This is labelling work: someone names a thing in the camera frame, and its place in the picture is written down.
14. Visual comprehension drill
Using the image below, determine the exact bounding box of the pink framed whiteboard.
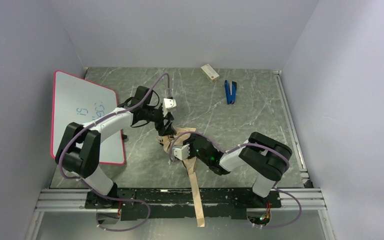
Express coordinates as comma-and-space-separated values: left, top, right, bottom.
50, 71, 132, 165

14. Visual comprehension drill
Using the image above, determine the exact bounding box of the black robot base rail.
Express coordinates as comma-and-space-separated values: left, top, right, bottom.
84, 187, 282, 221

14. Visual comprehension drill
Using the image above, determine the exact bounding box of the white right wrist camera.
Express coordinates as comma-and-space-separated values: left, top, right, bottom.
172, 144, 190, 161

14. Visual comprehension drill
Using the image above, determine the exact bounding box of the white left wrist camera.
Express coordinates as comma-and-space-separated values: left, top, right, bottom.
162, 98, 177, 112

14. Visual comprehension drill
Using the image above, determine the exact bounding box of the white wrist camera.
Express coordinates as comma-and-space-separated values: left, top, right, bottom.
162, 98, 177, 112
172, 144, 190, 161

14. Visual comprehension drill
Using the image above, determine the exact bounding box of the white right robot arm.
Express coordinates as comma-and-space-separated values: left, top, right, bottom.
174, 132, 293, 198

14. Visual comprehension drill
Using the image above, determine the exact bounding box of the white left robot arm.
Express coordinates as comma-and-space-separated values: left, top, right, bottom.
55, 86, 177, 200

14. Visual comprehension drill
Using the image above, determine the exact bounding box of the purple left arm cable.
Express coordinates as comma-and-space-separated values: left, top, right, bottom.
57, 72, 171, 181

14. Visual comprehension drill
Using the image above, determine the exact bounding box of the blue stapler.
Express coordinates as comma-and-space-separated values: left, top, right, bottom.
224, 80, 237, 105

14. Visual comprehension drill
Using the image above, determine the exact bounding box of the small white red box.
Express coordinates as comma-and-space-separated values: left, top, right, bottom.
200, 64, 220, 83

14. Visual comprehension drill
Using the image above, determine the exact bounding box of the beige folding umbrella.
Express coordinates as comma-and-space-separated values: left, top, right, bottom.
156, 127, 205, 228

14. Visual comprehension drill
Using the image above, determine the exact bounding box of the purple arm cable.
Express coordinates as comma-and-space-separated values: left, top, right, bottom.
168, 131, 291, 190
57, 72, 171, 181

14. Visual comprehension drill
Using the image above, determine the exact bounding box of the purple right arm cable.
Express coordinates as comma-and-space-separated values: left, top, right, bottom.
168, 131, 291, 190

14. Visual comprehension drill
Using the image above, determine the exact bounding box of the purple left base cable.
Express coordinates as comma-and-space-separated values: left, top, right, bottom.
79, 177, 152, 233

